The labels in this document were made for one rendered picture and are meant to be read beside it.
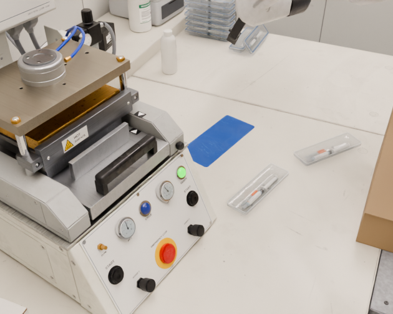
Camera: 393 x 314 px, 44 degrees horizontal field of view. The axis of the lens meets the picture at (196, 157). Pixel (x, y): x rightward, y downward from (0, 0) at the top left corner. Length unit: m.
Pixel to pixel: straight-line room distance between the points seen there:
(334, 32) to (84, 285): 2.73
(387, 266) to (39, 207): 0.69
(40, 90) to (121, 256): 0.33
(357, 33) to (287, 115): 1.94
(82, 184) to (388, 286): 0.62
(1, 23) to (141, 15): 0.85
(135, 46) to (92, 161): 0.88
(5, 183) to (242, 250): 0.49
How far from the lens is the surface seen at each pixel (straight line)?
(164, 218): 0.98
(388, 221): 1.05
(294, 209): 1.15
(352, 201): 1.20
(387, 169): 1.06
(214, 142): 1.32
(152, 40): 1.76
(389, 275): 1.07
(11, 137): 0.93
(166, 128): 0.97
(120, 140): 0.95
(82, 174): 0.90
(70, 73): 0.93
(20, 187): 0.86
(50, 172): 0.91
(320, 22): 3.35
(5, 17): 1.02
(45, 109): 0.84
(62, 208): 0.83
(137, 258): 0.94
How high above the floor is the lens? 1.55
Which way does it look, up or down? 39 degrees down
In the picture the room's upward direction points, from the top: straight up
